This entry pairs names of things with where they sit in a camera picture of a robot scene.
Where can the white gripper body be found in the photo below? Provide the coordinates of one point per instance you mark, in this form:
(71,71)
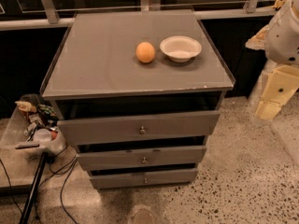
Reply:
(284,36)

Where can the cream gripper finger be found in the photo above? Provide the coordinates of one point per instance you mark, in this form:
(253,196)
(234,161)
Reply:
(267,110)

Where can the grey bottom drawer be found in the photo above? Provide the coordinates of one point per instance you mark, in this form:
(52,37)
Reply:
(144,179)

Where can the grey drawer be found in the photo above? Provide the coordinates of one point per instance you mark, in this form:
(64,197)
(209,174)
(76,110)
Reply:
(141,157)
(137,128)
(144,179)

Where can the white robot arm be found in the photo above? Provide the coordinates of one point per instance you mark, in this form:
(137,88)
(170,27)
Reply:
(280,41)

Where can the grey middle drawer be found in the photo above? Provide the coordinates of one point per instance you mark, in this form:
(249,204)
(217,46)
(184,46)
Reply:
(141,157)

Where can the grey drawer cabinet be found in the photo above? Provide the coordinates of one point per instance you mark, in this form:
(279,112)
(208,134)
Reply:
(96,74)

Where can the grey top drawer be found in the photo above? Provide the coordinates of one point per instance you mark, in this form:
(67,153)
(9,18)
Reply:
(137,128)

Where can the white paper bowl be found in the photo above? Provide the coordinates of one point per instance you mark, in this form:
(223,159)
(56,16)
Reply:
(180,49)

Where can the orange ball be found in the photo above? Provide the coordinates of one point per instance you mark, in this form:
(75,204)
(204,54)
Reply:
(145,52)

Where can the assorted items in bin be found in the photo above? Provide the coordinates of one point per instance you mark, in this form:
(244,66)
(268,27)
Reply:
(42,121)

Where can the black stand pole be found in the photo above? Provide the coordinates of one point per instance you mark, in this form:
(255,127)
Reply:
(33,190)

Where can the yellow clamp on rail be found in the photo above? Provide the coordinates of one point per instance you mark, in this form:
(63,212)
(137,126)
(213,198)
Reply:
(278,4)

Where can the metal railing frame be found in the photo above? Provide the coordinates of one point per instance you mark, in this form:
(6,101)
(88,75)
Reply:
(35,14)

